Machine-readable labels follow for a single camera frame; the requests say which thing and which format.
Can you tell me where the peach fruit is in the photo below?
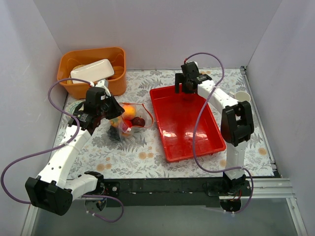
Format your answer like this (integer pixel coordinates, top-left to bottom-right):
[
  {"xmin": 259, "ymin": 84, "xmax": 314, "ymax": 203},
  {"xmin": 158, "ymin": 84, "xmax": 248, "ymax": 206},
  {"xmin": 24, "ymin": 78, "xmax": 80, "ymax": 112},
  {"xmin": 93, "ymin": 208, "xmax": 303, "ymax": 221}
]
[{"xmin": 122, "ymin": 105, "xmax": 136, "ymax": 120}]

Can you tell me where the wrinkled red fruit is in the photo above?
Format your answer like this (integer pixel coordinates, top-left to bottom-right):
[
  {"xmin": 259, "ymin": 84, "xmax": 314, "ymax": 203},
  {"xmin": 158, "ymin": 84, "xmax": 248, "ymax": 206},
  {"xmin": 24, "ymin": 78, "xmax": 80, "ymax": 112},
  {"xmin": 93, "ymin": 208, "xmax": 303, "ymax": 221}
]
[{"xmin": 122, "ymin": 119, "xmax": 132, "ymax": 133}]

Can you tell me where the clear zip bag orange zipper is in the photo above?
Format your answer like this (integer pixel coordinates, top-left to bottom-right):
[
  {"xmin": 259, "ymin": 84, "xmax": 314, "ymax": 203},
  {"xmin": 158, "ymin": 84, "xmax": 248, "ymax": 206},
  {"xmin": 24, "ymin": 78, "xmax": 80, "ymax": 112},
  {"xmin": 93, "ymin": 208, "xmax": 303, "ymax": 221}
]
[{"xmin": 107, "ymin": 103, "xmax": 154, "ymax": 142}]

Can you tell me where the dark grape bunch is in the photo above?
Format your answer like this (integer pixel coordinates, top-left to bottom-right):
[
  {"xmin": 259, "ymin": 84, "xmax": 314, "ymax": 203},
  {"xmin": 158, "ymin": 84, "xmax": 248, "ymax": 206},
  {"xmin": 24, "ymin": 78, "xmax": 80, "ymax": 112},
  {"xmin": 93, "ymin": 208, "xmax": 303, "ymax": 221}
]
[{"xmin": 107, "ymin": 126, "xmax": 121, "ymax": 142}]

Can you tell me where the red plastic tray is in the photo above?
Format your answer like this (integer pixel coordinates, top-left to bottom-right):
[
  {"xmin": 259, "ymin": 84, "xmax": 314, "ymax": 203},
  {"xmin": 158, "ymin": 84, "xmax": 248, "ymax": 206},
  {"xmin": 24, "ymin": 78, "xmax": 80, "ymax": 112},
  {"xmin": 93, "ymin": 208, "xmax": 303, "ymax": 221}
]
[{"xmin": 149, "ymin": 85, "xmax": 227, "ymax": 163}]

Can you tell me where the orange red tomato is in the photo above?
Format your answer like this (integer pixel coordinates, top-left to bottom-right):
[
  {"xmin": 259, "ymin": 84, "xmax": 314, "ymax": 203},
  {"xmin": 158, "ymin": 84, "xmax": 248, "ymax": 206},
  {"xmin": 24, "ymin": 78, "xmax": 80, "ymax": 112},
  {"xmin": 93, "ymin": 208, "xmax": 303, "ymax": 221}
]
[{"xmin": 110, "ymin": 117, "xmax": 122, "ymax": 128}]

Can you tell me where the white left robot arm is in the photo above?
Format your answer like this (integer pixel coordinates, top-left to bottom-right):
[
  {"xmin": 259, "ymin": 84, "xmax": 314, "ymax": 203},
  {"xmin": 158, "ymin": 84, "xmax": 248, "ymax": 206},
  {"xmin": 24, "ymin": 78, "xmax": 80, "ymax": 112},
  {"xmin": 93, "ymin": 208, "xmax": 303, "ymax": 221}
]
[{"xmin": 25, "ymin": 86, "xmax": 124, "ymax": 216}]

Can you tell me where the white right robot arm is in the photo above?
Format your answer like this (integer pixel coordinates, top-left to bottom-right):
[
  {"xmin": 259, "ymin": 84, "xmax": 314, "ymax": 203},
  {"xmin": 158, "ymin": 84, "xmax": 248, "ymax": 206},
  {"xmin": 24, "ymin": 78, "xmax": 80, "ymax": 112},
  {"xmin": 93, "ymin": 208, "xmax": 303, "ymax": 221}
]
[{"xmin": 175, "ymin": 61, "xmax": 254, "ymax": 196}]

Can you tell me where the orange plastic tub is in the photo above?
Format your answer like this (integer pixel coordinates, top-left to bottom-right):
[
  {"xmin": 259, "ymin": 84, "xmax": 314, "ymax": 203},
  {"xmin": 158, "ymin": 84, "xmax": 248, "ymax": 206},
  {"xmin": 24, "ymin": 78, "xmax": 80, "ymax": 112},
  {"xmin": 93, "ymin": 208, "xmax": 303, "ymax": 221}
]
[{"xmin": 57, "ymin": 47, "xmax": 126, "ymax": 96}]

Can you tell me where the patterned small bowl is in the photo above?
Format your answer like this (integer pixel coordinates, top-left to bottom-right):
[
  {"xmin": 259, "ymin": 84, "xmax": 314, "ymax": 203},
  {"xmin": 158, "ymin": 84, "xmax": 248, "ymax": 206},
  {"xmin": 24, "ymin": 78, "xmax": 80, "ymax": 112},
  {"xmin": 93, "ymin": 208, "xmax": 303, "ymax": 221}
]
[{"xmin": 63, "ymin": 100, "xmax": 85, "ymax": 120}]

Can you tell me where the white rectangular dish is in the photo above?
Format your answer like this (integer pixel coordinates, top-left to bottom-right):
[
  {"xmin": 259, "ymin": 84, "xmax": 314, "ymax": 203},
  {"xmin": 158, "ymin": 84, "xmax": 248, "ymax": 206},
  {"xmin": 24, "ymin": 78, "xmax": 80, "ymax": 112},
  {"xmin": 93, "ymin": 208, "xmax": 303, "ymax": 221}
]
[{"xmin": 70, "ymin": 59, "xmax": 115, "ymax": 82}]

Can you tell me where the white mug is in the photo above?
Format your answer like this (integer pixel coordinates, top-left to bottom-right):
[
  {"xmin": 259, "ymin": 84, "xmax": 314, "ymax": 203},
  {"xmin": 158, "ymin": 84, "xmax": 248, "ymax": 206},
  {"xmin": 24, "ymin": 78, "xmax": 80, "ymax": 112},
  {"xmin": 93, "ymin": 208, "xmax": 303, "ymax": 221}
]
[{"xmin": 229, "ymin": 91, "xmax": 251, "ymax": 102}]

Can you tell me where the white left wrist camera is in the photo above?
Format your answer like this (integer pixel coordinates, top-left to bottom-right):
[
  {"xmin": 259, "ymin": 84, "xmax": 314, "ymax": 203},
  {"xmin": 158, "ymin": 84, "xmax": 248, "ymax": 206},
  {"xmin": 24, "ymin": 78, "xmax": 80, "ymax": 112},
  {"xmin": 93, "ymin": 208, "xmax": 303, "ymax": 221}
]
[{"xmin": 95, "ymin": 79, "xmax": 108, "ymax": 88}]

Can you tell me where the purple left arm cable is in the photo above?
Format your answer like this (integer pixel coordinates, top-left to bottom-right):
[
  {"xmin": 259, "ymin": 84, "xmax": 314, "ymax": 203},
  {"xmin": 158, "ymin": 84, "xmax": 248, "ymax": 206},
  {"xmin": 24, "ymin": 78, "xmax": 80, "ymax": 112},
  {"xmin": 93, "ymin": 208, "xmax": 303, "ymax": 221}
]
[{"xmin": 0, "ymin": 78, "xmax": 125, "ymax": 223}]

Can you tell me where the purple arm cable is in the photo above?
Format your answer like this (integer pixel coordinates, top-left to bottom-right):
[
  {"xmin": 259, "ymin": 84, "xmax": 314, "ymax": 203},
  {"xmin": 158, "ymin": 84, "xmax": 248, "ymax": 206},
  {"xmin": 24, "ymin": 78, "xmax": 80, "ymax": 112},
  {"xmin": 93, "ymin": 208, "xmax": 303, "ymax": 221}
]
[
  {"xmin": 0, "ymin": 78, "xmax": 125, "ymax": 223},
  {"xmin": 184, "ymin": 51, "xmax": 254, "ymax": 214}
]

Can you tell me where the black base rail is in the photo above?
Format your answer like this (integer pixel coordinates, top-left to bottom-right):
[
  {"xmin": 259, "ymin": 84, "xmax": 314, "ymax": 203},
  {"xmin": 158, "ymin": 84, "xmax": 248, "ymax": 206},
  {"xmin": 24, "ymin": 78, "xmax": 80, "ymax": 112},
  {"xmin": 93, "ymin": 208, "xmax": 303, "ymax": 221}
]
[{"xmin": 73, "ymin": 176, "xmax": 249, "ymax": 207}]

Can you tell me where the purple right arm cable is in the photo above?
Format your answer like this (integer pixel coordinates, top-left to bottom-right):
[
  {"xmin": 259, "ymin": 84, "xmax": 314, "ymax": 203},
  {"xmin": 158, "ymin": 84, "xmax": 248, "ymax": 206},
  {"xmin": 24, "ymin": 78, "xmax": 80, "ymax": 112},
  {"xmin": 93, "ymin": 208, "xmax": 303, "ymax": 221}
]
[{"xmin": 184, "ymin": 51, "xmax": 254, "ymax": 214}]

